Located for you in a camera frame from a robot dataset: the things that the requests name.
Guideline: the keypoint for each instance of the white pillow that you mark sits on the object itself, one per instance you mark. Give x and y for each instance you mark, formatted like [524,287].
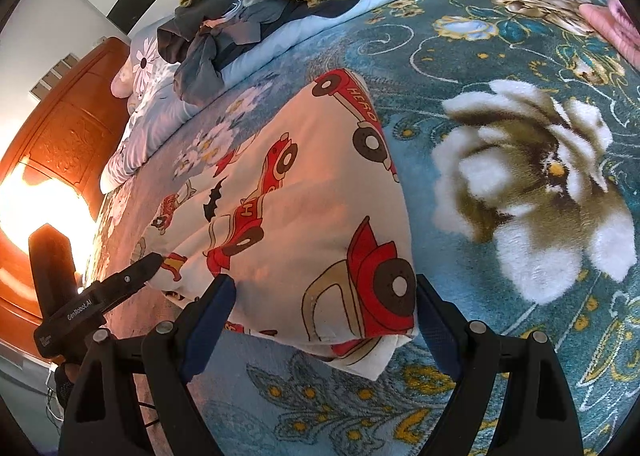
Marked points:
[121,81]

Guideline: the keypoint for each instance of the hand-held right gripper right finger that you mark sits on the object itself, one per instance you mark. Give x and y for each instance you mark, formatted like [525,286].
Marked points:
[436,323]

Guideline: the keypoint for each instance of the teal floral fleece blanket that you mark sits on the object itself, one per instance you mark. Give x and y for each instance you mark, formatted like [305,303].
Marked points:
[500,286]

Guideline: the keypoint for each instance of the wooden headboard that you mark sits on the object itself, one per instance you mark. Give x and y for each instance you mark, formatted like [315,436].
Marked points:
[55,151]

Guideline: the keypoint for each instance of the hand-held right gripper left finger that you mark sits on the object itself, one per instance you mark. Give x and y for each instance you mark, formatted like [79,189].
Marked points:
[207,323]

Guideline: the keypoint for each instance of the dark grey garment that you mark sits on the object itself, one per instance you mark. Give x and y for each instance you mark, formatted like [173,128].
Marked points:
[210,46]

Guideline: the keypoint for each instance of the grey wall switch plates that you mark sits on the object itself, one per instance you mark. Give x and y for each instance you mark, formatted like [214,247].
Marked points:
[52,76]

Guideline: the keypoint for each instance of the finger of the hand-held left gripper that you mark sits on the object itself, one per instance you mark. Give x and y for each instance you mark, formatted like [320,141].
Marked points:
[132,276]

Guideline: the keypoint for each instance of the pink cloth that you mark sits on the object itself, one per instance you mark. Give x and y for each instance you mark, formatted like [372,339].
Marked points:
[612,31]

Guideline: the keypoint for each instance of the white car-print garment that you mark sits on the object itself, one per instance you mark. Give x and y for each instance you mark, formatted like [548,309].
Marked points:
[300,196]

